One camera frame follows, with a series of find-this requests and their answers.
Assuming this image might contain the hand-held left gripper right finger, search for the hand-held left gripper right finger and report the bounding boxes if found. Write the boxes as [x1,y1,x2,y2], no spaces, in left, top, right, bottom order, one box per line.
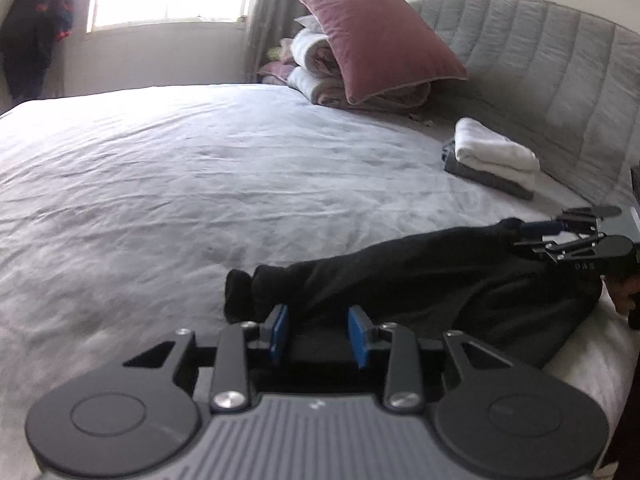
[347,305,506,413]

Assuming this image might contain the black pants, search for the black pants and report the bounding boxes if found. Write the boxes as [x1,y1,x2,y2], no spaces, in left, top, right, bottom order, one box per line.
[223,217,603,371]

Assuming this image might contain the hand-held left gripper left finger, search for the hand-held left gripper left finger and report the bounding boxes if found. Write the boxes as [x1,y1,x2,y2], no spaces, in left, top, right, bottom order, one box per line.
[122,304,291,413]

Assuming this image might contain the hanging dark clothes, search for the hanging dark clothes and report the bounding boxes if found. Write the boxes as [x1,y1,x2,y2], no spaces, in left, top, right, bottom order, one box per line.
[0,0,76,103]

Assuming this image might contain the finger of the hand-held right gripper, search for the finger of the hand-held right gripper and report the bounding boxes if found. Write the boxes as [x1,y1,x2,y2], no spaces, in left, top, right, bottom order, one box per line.
[520,205,623,238]
[512,232,608,266]

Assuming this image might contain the pink velvet pillow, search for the pink velvet pillow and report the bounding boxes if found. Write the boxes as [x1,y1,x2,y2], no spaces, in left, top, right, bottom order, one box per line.
[298,0,469,107]

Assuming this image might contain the grey padded headboard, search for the grey padded headboard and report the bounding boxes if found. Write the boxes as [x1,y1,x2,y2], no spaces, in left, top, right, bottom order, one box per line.
[407,0,640,206]

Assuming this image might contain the small pink cushion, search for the small pink cushion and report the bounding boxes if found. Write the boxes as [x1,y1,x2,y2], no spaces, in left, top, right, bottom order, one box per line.
[257,37,301,87]

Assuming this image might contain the bed with grey sheet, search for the bed with grey sheet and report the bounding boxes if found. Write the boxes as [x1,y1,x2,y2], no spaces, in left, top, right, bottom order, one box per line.
[0,82,631,480]

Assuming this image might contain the grey curtain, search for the grey curtain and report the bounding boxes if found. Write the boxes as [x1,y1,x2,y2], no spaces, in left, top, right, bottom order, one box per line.
[245,0,341,83]

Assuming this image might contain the person's right hand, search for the person's right hand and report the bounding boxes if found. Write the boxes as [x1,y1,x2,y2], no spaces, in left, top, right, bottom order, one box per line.
[602,272,640,331]

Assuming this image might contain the folded white garment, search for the folded white garment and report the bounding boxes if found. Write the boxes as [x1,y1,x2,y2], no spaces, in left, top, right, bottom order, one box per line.
[454,117,542,173]

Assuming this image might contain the folded white pink quilt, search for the folded white pink quilt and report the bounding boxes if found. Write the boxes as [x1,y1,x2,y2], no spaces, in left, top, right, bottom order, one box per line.
[287,25,432,109]

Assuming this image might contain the folded grey garment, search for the folded grey garment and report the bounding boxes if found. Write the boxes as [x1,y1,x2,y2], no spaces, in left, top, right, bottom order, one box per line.
[441,139,536,201]

